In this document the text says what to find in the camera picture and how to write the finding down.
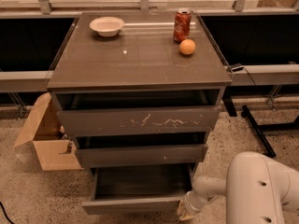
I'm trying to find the grey bottom drawer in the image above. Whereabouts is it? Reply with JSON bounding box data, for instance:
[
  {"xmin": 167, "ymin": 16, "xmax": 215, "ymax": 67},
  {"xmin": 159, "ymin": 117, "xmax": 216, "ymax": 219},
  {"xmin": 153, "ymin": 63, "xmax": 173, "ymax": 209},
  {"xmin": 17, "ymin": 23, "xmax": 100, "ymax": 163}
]
[{"xmin": 82, "ymin": 163, "xmax": 194, "ymax": 215}]

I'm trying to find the scratched grey top drawer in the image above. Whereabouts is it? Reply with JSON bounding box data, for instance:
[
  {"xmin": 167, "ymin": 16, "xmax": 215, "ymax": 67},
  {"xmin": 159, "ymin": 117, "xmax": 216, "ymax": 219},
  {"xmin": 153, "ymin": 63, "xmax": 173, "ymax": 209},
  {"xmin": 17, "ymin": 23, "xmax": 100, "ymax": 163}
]
[{"xmin": 57, "ymin": 90, "xmax": 220, "ymax": 136}]

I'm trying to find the grey drawer cabinet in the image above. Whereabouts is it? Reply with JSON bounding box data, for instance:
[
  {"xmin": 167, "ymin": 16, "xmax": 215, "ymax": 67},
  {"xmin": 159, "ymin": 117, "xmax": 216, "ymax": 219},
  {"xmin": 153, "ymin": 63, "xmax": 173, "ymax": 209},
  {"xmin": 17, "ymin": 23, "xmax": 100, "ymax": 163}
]
[{"xmin": 46, "ymin": 10, "xmax": 233, "ymax": 179}]

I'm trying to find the black power adapter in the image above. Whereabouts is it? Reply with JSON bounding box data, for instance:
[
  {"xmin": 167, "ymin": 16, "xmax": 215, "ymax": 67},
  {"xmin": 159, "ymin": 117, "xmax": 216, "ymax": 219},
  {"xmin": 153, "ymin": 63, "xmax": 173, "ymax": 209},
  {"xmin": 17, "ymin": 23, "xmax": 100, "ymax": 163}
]
[{"xmin": 227, "ymin": 63, "xmax": 244, "ymax": 73}]

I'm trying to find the white paper bowl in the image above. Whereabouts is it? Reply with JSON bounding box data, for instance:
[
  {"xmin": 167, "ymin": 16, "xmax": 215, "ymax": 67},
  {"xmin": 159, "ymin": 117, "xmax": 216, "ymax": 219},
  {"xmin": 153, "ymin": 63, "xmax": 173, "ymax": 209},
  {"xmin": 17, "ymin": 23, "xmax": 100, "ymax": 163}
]
[{"xmin": 90, "ymin": 17, "xmax": 124, "ymax": 37}]

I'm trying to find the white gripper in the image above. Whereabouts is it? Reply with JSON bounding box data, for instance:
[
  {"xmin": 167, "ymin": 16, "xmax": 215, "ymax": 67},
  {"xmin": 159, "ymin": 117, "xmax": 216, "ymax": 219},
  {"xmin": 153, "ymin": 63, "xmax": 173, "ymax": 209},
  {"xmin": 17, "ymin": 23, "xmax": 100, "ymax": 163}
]
[{"xmin": 177, "ymin": 190, "xmax": 215, "ymax": 221}]

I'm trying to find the black floor cable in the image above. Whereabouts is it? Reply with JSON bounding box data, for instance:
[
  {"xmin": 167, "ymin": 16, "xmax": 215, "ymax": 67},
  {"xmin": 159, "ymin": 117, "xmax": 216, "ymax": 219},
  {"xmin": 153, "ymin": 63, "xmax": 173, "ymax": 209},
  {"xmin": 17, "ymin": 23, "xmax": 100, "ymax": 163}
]
[{"xmin": 0, "ymin": 201, "xmax": 16, "ymax": 224}]

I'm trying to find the orange fruit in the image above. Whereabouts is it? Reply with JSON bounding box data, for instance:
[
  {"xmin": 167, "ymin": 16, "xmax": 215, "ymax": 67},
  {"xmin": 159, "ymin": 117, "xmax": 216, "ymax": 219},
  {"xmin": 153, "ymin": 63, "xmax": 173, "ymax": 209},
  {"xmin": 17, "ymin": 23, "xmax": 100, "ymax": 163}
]
[{"xmin": 179, "ymin": 39, "xmax": 196, "ymax": 55}]

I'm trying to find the open cardboard box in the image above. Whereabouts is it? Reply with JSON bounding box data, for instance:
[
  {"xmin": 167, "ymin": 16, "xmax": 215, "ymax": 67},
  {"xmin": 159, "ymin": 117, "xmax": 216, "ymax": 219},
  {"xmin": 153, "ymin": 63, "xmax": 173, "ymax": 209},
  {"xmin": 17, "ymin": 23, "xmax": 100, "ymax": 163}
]
[{"xmin": 14, "ymin": 92, "xmax": 82, "ymax": 171}]

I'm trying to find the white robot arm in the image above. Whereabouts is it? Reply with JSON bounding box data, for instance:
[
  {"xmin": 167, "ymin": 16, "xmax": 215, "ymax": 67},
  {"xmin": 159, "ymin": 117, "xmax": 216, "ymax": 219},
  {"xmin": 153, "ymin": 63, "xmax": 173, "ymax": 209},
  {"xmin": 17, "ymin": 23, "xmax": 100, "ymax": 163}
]
[{"xmin": 178, "ymin": 152, "xmax": 299, "ymax": 224}]

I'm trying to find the black metal floor stand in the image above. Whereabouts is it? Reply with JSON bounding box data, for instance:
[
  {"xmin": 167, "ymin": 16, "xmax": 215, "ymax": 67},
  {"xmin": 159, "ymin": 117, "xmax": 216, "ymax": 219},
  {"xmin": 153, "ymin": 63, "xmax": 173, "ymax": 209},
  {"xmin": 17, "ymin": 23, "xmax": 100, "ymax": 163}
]
[{"xmin": 241, "ymin": 105, "xmax": 299, "ymax": 158}]

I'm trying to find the grey middle drawer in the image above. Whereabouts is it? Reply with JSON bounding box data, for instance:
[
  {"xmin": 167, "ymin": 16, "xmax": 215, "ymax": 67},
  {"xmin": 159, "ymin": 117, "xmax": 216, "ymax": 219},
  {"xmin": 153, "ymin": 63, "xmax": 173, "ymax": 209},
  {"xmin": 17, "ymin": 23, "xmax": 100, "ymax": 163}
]
[{"xmin": 75, "ymin": 132, "xmax": 207, "ymax": 168}]

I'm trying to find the red soda can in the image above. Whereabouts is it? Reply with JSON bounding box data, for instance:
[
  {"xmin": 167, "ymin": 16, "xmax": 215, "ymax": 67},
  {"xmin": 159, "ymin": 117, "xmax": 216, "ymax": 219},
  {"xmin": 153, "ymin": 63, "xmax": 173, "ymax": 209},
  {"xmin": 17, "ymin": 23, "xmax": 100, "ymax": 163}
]
[{"xmin": 173, "ymin": 8, "xmax": 192, "ymax": 43}]

